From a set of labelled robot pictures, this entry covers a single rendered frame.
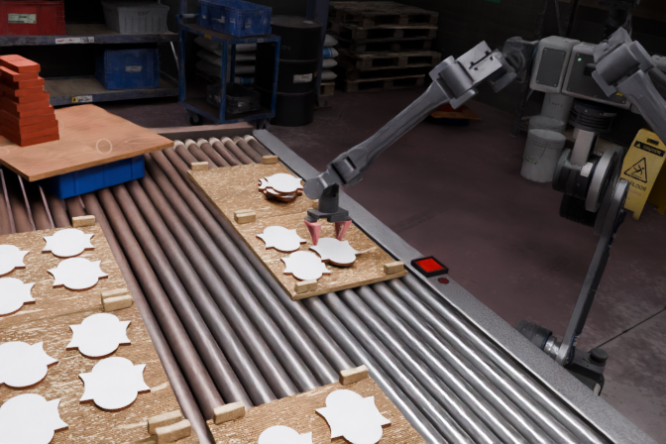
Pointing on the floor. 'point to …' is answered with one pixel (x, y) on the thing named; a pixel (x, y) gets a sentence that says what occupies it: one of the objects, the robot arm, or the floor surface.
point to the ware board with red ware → (454, 115)
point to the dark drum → (289, 69)
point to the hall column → (317, 1)
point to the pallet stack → (381, 44)
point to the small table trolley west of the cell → (197, 108)
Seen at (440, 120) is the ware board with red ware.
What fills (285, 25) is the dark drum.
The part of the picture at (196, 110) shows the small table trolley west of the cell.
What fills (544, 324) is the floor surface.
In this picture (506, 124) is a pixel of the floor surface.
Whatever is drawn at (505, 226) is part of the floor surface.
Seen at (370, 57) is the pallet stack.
